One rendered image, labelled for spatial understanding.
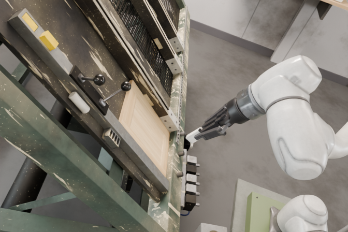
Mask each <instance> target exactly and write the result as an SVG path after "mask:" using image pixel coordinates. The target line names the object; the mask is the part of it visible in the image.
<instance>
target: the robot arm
mask: <svg viewBox="0 0 348 232"><path fill-rule="evenodd" d="M321 80H322V75H321V73H320V71H319V69H318V67H317V66H316V64H315V63H314V62H313V61H312V60H311V59H310V58H308V57H306V56H302V55H298V56H295V57H292V58H290V59H287V60H284V61H282V62H280V63H278V64H276V65H275V66H273V67H272V68H270V69H268V70H267V71H266V72H264V73H263V74H262V75H260V76H259V77H258V79H257V80H256V81H255V82H253V83H252V84H250V85H249V86H247V87H246V88H244V89H243V90H241V91H240V92H238V94H237V96H236V97H235V98H233V99H232V100H230V101H229V102H227V103H226V104H225V105H224V106H223V107H222V108H220V109H219V110H218V111H217V112H215V113H214V114H213V115H211V116H210V117H209V118H207V119H206V120H205V121H204V122H205V124H203V125H202V127H200V128H198V129H197V130H195V131H193V132H191V133H190V134H188V135H187V136H186V139H187V140H188V141H189V142H190V143H191V144H193V143H194V142H196V141H198V140H199V139H201V138H203V139H204V140H209V139H212V138H215V137H218V136H225V135H226V133H227V132H226V129H227V128H228V127H231V126H232V125H233V124H234V123H237V124H243V123H245V122H247V121H248V120H256V119H258V118H260V117H262V116H263V115H265V114H266V116H267V128H268V135H269V139H270V143H271V147H272V150H273V153H274V155H275V158H276V160H277V162H278V164H279V165H280V167H281V168H282V170H283V171H284V172H285V173H286V174H287V175H289V176H291V177H292V178H294V179H298V180H311V179H315V178H316V177H318V176H319V175H320V174H322V173H323V171H324V169H325V167H326V165H327V161H328V159H335V158H341V157H344V156H346V155H348V122H347V123H346V124H345V125H344V126H343V127H342V128H341V129H340V130H339V131H338V132H337V133H336V134H335V132H334V130H333V129H332V128H331V126H330V125H328V124H327V123H326V122H325V121H323V120H322V119H321V118H320V116H319V115H318V114H317V113H314V112H313V111H312V109H311V106H310V102H309V100H310V95H309V94H310V93H312V92H313V91H315V89H316V88H317V87H318V85H319V83H320V82H321ZM327 220H328V212H327V208H326V206H325V204H324V203H323V202H322V200H321V199H319V198H318V197H316V196H314V195H300V196H297V197H295V198H293V199H292V200H290V201H289V202H288V203H287V204H286V205H285V206H284V207H283V208H282V209H281V210H279V209H277V208H276V207H274V206H272V207H270V225H269V232H328V229H327Z"/></svg>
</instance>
